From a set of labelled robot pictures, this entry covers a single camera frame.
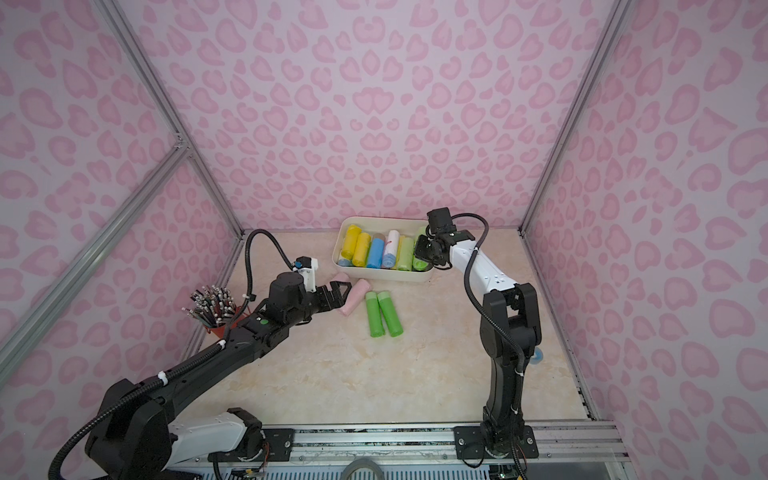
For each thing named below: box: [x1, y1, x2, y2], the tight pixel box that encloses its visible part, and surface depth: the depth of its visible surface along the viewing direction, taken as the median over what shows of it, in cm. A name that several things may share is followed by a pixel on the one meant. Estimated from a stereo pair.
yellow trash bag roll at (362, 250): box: [352, 232, 373, 268], surface depth 107 cm
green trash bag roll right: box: [377, 291, 405, 337], surface depth 96 cm
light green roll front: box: [398, 237, 414, 271], surface depth 105 cm
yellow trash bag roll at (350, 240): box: [341, 224, 363, 260], surface depth 109 cm
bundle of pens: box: [181, 285, 236, 326], surface depth 82 cm
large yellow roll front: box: [395, 235, 404, 270], surface depth 104 cm
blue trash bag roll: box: [367, 238, 385, 269], surface depth 106 cm
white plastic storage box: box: [332, 217, 383, 281], surface depth 105 cm
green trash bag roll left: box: [366, 291, 385, 338], surface depth 96 cm
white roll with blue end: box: [382, 230, 400, 268], surface depth 106 cm
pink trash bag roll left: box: [330, 272, 351, 283], surface depth 104 cm
